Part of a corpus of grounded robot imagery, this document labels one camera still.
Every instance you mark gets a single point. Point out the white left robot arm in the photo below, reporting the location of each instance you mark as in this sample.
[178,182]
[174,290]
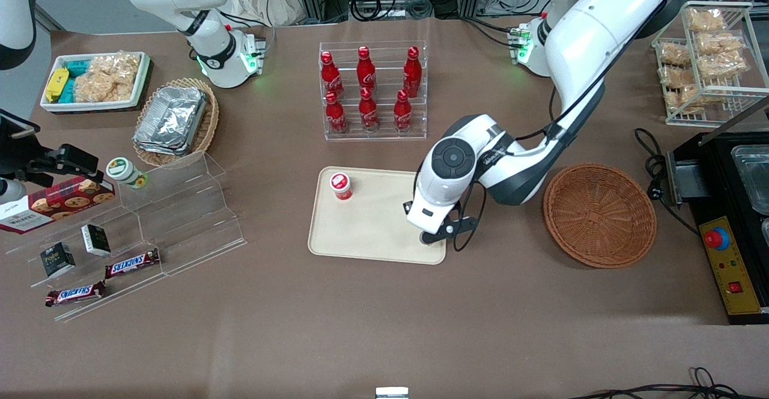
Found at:
[601,26]

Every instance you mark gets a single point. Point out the beige plastic tray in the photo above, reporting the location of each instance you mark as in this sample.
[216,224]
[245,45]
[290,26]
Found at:
[372,231]

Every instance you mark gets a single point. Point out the light wicker basket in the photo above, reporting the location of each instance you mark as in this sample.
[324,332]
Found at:
[207,131]

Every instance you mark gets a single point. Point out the brown wicker basket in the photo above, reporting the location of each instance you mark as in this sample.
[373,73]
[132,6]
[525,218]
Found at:
[601,219]

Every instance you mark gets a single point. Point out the red cookie box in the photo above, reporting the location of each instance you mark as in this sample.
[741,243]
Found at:
[54,204]

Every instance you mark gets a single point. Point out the green lid cup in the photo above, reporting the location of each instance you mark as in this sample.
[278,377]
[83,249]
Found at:
[123,170]

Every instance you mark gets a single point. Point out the white plastic bin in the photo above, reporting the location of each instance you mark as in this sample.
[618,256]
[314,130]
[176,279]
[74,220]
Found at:
[54,107]

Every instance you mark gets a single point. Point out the teal snack pack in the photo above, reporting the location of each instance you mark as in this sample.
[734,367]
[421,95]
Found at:
[68,91]
[77,67]

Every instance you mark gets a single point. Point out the yellow snack pack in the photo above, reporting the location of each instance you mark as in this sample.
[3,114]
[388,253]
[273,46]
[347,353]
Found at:
[57,83]

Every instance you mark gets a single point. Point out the small black box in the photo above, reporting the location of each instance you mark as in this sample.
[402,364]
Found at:
[96,240]
[57,259]

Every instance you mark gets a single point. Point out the large rice cracker bag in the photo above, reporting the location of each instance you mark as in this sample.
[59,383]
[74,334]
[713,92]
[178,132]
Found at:
[108,77]

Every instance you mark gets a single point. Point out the foil container stack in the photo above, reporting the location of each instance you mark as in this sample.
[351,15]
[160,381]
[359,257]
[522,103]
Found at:
[171,119]

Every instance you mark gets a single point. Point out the clear acrylic bottle rack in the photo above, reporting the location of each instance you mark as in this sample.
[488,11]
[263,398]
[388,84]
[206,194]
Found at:
[384,134]

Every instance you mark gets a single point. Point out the red lid cup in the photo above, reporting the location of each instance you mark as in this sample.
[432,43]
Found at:
[340,185]

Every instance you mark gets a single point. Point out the snickers bar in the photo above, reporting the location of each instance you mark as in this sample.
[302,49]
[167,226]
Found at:
[132,263]
[75,294]

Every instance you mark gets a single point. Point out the red cola bottle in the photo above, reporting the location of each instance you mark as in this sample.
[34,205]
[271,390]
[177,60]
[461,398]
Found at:
[368,113]
[366,71]
[330,77]
[412,74]
[336,116]
[402,115]

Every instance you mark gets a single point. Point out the clear acrylic stepped shelf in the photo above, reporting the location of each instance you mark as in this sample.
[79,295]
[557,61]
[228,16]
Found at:
[186,219]

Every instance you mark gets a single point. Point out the small white object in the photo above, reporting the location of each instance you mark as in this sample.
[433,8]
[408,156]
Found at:
[392,393]

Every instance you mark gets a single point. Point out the black sealing machine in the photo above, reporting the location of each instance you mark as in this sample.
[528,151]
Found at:
[715,201]

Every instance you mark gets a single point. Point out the red emergency button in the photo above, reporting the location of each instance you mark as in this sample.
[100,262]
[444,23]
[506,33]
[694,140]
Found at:
[717,238]

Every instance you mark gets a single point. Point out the small cracker bag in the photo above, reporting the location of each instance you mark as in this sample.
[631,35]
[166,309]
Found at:
[685,98]
[676,53]
[706,20]
[718,43]
[676,77]
[721,65]

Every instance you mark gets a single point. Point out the metal pan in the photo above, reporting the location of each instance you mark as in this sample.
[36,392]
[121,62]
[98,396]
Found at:
[754,176]

